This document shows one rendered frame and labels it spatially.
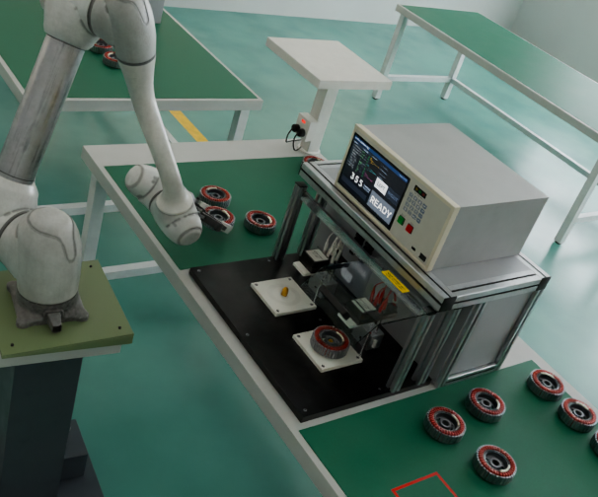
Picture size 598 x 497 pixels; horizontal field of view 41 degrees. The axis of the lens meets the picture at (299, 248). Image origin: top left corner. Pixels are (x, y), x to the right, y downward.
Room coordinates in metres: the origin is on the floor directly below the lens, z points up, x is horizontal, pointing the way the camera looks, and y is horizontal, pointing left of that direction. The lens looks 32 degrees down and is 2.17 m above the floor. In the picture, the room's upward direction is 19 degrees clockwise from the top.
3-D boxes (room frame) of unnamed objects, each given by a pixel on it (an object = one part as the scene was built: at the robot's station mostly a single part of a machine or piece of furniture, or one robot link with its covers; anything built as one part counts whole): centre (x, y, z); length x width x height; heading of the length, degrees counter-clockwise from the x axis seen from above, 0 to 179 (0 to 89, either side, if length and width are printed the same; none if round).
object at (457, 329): (2.08, -0.27, 0.92); 0.66 x 0.01 x 0.30; 44
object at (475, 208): (2.11, -0.33, 1.22); 0.44 x 0.39 x 0.20; 44
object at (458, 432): (1.67, -0.53, 0.77); 0.11 x 0.11 x 0.04
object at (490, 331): (1.94, -0.60, 0.91); 0.28 x 0.03 x 0.32; 134
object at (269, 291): (1.99, 0.00, 0.78); 0.15 x 0.15 x 0.01; 44
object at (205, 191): (2.44, 0.34, 0.77); 0.11 x 0.11 x 0.04
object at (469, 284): (2.12, -0.32, 1.09); 0.68 x 0.44 x 0.05; 44
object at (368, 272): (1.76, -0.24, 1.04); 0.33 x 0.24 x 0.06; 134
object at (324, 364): (1.81, -0.17, 0.78); 0.15 x 0.15 x 0.01; 44
